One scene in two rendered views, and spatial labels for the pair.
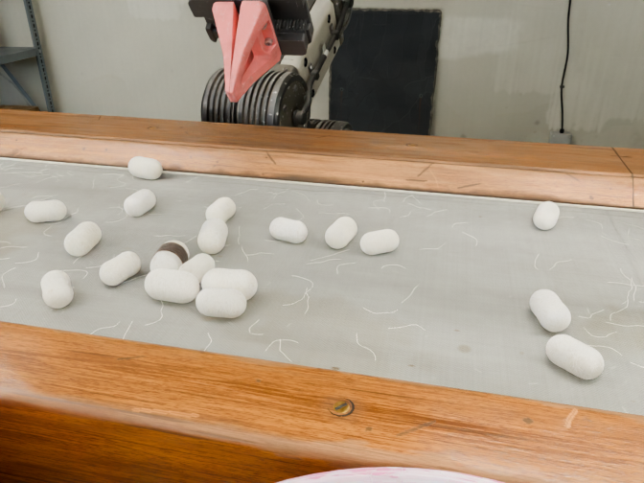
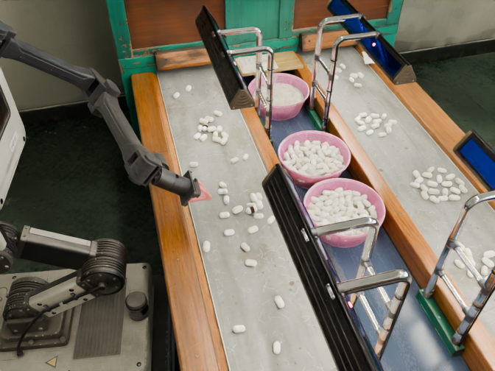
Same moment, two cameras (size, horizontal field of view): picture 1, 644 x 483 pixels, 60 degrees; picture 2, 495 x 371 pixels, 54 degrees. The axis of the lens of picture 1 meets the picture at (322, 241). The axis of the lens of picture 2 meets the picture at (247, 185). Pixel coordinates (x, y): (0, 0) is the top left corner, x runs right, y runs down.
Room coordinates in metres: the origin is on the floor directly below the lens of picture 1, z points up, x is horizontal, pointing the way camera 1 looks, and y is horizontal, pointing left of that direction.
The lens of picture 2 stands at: (0.87, 1.08, 1.93)
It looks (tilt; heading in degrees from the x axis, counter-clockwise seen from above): 44 degrees down; 243
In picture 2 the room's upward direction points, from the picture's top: straight up
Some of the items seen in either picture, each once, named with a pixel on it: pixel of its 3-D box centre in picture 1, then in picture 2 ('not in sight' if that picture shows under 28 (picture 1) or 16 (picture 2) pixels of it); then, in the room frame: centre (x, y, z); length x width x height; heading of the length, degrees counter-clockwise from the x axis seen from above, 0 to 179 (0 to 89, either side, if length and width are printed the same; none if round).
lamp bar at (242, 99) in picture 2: not in sight; (221, 51); (0.24, -0.35, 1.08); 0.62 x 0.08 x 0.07; 77
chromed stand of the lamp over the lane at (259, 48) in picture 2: not in sight; (243, 91); (0.16, -0.33, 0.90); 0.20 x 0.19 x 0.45; 77
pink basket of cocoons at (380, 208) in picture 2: not in sight; (342, 215); (0.08, 0.25, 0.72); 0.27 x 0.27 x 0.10
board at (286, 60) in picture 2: not in sight; (264, 63); (-0.12, -0.67, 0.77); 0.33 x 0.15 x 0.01; 167
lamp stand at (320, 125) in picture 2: not in sight; (341, 77); (-0.23, -0.24, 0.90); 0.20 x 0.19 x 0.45; 77
